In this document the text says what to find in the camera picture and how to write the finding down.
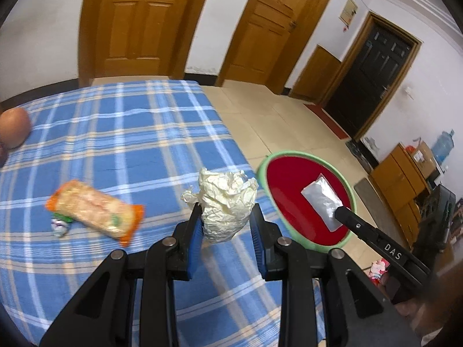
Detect cardboard box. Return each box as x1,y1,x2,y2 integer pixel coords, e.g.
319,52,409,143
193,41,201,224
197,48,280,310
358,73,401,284
412,141,437,178

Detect orange snack packet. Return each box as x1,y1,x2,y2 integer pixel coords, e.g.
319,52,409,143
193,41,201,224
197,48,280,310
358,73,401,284
45,180,144,248

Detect red bin with green rim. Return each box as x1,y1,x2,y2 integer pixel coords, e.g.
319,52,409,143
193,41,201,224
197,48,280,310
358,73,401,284
256,151,357,251

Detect silver foil packet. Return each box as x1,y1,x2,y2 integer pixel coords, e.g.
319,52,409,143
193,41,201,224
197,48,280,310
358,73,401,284
300,174,344,232

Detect person's right hand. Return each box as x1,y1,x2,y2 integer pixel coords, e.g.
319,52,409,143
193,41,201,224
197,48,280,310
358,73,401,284
394,270,463,347

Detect black appliance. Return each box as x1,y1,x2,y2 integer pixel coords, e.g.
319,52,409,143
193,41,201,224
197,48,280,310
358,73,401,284
419,184,458,258

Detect wooden cabinet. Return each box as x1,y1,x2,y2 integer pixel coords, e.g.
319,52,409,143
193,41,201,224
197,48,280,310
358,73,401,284
371,143,440,250

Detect apple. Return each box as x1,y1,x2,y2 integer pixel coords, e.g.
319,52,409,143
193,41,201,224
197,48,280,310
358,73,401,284
0,108,31,149

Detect dark shoes pile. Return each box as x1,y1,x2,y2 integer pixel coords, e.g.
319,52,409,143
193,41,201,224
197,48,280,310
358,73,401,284
345,138,379,174

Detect red patterned cloth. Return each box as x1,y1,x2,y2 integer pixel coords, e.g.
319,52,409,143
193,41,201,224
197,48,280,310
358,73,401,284
367,258,391,287

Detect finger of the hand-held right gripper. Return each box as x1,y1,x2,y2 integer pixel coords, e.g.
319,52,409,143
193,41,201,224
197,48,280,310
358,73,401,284
335,206,413,265

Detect small crumpled foil wrapper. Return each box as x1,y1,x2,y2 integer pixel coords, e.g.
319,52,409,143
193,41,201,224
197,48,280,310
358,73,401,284
51,213,72,238

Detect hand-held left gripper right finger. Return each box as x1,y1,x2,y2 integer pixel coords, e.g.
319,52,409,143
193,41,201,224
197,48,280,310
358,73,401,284
249,202,422,347

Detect small wooden hatch door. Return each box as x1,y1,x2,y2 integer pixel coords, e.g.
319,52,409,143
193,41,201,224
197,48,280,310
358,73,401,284
291,44,342,104

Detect white paper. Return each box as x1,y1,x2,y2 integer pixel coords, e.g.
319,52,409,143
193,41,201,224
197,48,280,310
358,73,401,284
181,167,259,244

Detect wall fuse box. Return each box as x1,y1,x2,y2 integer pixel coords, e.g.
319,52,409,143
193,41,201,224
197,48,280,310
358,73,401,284
338,0,359,28

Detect wooden panel door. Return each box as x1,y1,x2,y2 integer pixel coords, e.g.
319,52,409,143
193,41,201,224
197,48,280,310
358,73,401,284
217,0,342,89
78,0,218,87

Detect blue water bottle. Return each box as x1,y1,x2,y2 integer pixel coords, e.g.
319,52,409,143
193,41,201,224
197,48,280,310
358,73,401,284
431,129,455,163

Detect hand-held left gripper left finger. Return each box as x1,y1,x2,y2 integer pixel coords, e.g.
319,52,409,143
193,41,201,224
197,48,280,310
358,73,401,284
39,202,203,347

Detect black entrance door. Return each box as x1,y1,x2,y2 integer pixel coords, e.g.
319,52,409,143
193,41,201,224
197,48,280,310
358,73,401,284
322,11,423,141

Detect blue plaid tablecloth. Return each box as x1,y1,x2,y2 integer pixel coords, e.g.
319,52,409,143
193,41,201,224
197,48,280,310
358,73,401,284
0,80,326,347

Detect red doormat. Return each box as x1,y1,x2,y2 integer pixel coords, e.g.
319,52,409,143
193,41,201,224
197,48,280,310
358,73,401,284
303,103,351,141

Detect grey floor mat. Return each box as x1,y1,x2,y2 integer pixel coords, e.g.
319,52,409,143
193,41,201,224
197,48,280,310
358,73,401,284
354,179,385,222

